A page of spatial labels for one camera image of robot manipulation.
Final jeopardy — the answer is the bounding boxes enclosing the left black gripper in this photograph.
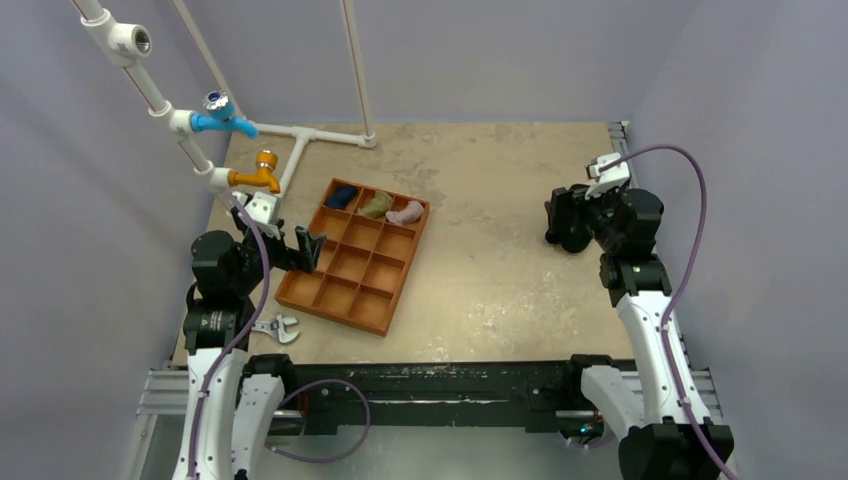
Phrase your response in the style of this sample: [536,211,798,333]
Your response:
[231,207,323,295]

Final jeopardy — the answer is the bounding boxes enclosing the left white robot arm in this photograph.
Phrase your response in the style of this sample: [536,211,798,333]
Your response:
[173,227,327,479]

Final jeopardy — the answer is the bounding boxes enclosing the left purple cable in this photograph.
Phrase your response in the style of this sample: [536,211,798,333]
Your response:
[185,192,372,480]

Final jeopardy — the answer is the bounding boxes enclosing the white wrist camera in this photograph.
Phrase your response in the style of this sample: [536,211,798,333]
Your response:
[233,191,282,240]
[585,153,631,200]

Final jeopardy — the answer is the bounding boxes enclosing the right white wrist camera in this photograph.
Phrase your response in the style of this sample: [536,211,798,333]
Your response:
[585,153,631,200]

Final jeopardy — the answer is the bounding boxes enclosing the orange plastic faucet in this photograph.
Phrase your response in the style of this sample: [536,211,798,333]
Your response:
[227,150,281,194]

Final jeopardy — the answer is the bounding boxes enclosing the white pvc pipe frame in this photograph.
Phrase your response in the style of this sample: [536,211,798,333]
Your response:
[73,1,377,210]

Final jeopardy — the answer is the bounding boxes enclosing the orange compartment tray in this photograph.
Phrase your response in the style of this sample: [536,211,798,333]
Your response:
[275,178,430,337]

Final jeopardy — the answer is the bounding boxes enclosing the rolled navy blue underwear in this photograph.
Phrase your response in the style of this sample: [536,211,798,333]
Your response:
[324,185,358,210]

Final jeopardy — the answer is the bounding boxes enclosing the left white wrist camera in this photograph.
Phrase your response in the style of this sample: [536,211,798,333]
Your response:
[233,191,282,240]

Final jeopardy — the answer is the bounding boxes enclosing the rolled olive green underwear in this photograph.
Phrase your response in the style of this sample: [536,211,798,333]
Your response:
[357,191,393,219]

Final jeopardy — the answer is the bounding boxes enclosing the red handled adjustable wrench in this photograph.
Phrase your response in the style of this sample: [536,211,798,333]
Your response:
[252,314,300,345]

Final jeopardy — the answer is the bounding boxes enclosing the aluminium frame rails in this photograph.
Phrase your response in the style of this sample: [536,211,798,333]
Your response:
[118,370,188,479]

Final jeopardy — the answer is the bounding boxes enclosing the blue plastic faucet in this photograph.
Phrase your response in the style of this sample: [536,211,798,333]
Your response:
[189,90,260,139]

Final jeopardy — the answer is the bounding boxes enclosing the rolled pink underwear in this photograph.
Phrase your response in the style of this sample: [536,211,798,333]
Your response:
[385,201,425,226]

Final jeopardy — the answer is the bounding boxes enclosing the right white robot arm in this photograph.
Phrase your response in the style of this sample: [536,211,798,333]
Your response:
[544,184,734,479]

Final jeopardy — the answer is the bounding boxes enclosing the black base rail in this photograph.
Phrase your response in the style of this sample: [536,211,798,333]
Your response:
[235,353,627,439]

